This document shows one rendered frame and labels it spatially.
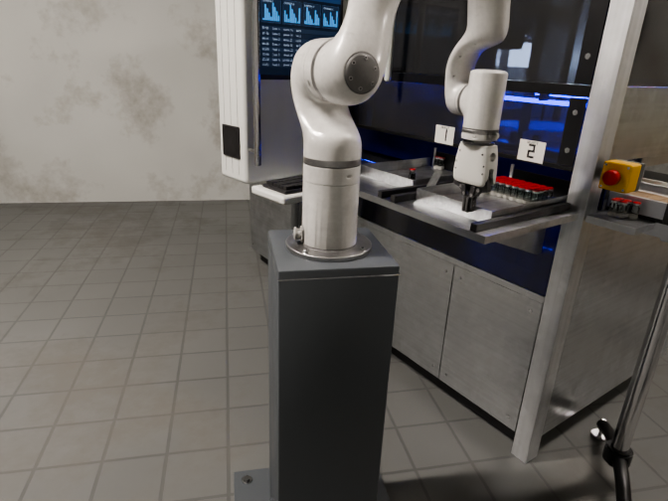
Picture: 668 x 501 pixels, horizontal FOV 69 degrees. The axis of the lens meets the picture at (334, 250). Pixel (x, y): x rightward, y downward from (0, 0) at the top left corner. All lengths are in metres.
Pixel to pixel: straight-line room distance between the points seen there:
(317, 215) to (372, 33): 0.36
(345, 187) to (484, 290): 0.88
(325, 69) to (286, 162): 1.05
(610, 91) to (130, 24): 3.77
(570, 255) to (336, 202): 0.79
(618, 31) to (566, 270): 0.63
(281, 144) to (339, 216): 0.95
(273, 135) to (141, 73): 2.76
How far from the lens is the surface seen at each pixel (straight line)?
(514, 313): 1.70
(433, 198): 1.38
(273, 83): 1.87
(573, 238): 1.53
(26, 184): 4.92
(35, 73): 4.73
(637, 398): 1.77
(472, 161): 1.23
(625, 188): 1.44
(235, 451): 1.82
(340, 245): 1.03
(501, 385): 1.83
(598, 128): 1.47
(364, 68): 0.92
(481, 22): 1.19
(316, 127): 1.00
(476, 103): 1.21
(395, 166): 1.81
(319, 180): 0.99
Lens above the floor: 1.24
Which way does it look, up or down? 21 degrees down
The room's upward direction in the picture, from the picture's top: 3 degrees clockwise
